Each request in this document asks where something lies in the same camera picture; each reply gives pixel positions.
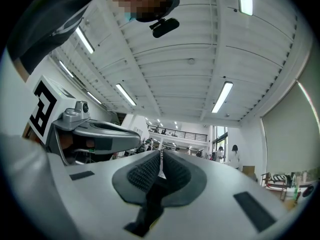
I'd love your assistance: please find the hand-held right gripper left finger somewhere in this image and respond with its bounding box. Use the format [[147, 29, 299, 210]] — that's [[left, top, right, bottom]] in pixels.
[[47, 149, 161, 240]]

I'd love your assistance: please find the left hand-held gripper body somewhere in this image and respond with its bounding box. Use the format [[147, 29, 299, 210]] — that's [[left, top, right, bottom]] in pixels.
[[27, 74, 111, 167]]

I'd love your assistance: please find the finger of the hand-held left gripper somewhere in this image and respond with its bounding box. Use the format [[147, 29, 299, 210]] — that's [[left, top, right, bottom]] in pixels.
[[72, 127, 142, 156], [87, 119, 137, 133]]

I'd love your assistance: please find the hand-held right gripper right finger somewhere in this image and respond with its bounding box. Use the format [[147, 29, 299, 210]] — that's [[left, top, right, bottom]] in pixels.
[[141, 148, 289, 240]]

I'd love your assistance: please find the person's left forearm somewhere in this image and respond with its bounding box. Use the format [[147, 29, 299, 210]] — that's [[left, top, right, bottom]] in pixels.
[[12, 57, 31, 84]]

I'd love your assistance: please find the person's left hand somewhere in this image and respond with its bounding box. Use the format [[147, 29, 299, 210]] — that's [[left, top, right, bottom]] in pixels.
[[59, 134, 96, 152]]

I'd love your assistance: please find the brown cardboard box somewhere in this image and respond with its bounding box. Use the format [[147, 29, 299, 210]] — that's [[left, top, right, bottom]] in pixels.
[[241, 165, 257, 178]]

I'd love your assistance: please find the dark mezzanine railing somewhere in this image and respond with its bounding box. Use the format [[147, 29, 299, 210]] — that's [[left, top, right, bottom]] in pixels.
[[147, 124, 209, 143]]

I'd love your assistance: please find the tall window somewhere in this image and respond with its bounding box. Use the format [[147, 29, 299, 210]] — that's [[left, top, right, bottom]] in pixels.
[[212, 125, 229, 158]]

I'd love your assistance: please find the person's black shirt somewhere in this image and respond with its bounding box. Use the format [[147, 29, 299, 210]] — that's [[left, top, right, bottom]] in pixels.
[[6, 0, 109, 76]]

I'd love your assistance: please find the white pod-shaped device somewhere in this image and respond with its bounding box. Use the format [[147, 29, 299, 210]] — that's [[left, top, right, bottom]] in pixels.
[[301, 183, 317, 199]]

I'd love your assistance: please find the grey roller blind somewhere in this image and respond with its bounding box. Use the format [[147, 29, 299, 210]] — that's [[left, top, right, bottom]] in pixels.
[[260, 82, 320, 175], [298, 50, 320, 125]]

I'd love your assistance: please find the black head camera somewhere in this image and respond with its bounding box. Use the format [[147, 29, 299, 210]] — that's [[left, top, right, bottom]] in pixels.
[[149, 17, 181, 39]]

